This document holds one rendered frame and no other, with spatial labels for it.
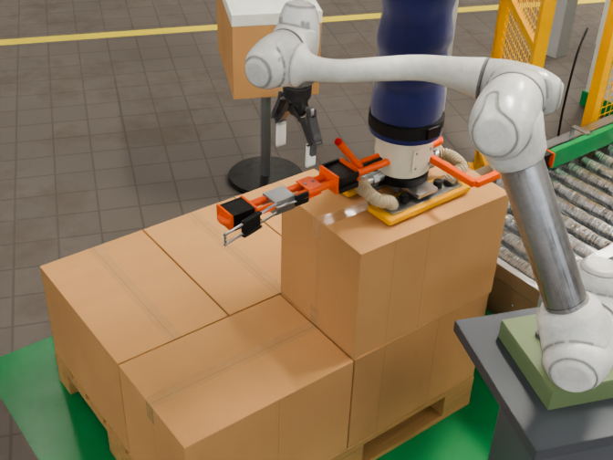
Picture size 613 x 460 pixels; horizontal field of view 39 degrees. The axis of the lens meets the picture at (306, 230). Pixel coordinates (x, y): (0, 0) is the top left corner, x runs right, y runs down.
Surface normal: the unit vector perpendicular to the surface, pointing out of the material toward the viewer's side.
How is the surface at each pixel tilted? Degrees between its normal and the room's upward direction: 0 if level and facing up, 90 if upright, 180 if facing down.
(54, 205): 0
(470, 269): 90
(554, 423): 0
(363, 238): 0
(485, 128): 86
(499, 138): 84
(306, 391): 90
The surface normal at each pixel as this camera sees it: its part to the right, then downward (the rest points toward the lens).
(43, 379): 0.03, -0.82
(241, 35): 0.20, 0.56
